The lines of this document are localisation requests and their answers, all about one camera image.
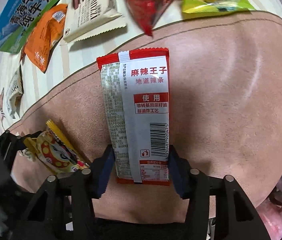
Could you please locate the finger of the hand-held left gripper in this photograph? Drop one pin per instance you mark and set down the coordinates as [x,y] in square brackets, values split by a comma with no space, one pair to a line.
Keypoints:
[8,142]

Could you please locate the red white spicy strip packet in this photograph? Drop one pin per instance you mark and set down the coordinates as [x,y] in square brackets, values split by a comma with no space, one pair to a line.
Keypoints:
[143,120]

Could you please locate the yellow panda snack packet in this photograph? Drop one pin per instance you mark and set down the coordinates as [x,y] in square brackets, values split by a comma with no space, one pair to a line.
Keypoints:
[56,152]

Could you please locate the blue green milk carton box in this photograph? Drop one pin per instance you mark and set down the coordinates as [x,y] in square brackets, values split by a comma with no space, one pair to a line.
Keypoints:
[23,12]

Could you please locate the cream biscuit packet brown print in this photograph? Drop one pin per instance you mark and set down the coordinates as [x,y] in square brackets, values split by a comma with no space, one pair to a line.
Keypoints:
[91,12]

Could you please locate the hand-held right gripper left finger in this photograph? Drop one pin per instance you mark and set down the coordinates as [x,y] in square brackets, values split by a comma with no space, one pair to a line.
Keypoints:
[104,175]

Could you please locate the orange snack packet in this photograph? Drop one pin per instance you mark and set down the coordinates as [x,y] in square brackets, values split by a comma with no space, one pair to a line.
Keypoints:
[46,37]

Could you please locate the cream striped blanket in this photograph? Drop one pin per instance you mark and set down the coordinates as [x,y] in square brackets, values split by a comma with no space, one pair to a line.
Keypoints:
[81,55]

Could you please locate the brown leather mat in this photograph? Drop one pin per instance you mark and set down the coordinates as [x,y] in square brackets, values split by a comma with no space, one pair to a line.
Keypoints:
[218,92]

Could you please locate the red snack packet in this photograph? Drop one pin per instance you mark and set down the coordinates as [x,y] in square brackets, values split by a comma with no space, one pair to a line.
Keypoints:
[148,2]

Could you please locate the small white snack packet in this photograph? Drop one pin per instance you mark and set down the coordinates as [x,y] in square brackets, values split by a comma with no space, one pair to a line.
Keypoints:
[14,92]

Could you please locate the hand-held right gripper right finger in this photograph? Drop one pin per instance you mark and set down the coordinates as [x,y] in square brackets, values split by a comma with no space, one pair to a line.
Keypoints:
[180,177]

